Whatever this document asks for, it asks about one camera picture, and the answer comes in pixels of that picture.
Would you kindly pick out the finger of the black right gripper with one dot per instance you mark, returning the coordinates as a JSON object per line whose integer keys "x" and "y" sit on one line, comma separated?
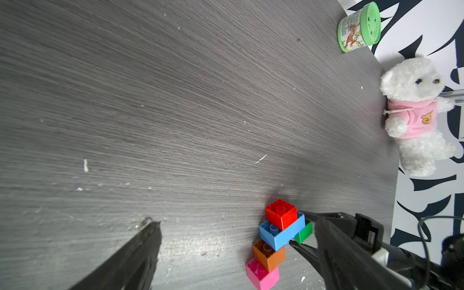
{"x": 345, "y": 222}
{"x": 307, "y": 252}

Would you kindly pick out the green lidded plastic jar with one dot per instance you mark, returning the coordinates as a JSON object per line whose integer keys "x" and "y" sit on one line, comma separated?
{"x": 360, "y": 29}

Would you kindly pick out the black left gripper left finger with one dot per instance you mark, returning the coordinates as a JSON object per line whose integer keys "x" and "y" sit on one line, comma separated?
{"x": 132, "y": 267}

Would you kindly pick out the green lego brick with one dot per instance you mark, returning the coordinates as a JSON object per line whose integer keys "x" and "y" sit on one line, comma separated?
{"x": 305, "y": 233}

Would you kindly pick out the pink lego brick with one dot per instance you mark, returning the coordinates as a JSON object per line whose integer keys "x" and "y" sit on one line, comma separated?
{"x": 260, "y": 277}

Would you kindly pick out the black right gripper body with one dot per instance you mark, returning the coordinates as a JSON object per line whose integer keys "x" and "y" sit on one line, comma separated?
{"x": 417, "y": 273}

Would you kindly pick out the blue long lego brick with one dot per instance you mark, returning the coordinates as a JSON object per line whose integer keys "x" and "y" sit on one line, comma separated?
{"x": 277, "y": 238}

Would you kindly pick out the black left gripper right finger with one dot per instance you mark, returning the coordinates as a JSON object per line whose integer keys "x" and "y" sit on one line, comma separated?
{"x": 344, "y": 265}

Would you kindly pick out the white teddy bear pink shirt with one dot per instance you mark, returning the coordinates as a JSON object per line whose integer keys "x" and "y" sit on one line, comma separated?
{"x": 412, "y": 89}

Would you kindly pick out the orange lego brick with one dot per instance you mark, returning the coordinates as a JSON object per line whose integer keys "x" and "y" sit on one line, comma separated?
{"x": 269, "y": 258}

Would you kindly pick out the red lego brick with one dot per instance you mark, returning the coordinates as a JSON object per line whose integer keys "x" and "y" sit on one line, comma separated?
{"x": 281, "y": 214}

